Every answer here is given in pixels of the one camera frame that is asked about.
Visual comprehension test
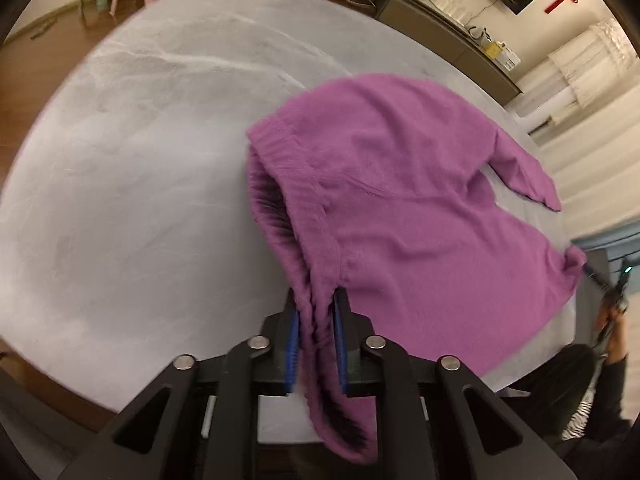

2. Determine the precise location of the purple knit sweater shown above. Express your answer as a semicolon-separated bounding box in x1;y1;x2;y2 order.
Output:
247;74;586;464

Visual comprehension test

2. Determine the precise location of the person's right hand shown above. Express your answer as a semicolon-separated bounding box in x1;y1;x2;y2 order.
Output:
596;300;628;365

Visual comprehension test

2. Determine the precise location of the cream window curtain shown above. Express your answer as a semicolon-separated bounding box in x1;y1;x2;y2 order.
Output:
529;58;640;241

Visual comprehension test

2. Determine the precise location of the white tower air conditioner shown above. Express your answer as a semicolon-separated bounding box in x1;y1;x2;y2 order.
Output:
506;18;637;131

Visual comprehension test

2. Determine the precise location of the yellow box on cabinet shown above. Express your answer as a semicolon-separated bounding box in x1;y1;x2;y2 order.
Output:
484;41;504;61

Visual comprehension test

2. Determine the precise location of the long grey TV cabinet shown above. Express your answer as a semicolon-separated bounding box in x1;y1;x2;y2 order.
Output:
329;0;521;105

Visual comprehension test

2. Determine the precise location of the clear glass cups set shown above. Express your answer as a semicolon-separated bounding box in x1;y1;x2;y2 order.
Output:
430;0;472;27

